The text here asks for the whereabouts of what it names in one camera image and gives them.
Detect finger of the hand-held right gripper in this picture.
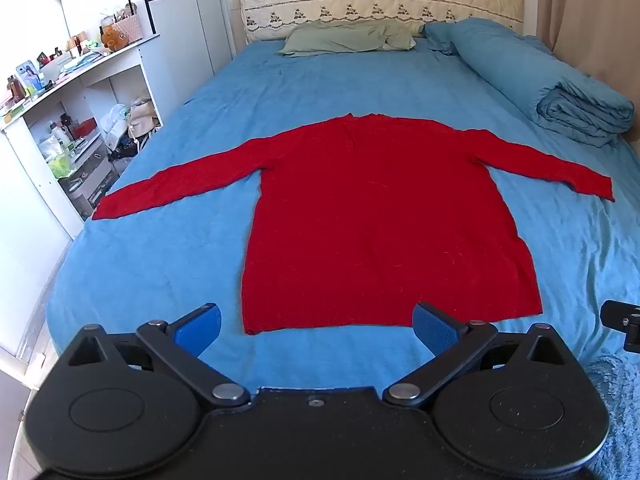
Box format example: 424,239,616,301
600,300,640,354

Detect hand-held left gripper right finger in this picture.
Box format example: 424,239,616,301
382,301,577,408

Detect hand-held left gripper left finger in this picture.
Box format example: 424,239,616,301
65,302,252,408

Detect red knit sweater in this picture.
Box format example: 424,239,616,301
91,114,616,336

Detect blue fuzzy rug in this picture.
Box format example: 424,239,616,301
582,355,640,480

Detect clear plastic drawer unit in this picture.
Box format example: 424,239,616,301
59,142,120,213

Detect bed with blue sheet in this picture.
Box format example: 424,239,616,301
45,35,640,396

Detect green packet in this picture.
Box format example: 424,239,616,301
47,154,77,180

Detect beige cloth bag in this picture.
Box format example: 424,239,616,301
127,97,162,142

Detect white plastic bag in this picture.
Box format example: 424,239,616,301
99,103,129,147

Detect red box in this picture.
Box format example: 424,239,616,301
70,118,97,141

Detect white bottle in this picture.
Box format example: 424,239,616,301
50,121,72,150

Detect folded blue duvet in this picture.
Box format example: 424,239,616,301
422,17,636,148

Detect white shelf unit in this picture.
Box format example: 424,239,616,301
0,34,164,241

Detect green pillow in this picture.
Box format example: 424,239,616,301
276,20,417,57

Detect brown teddy bear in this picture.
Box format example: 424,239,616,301
102,27,127,52

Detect grey and white wardrobe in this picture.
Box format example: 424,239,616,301
136,0,234,117

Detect beige curtain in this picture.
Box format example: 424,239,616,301
537,0,640,83

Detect pink storage basket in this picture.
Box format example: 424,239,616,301
115,12,144,44

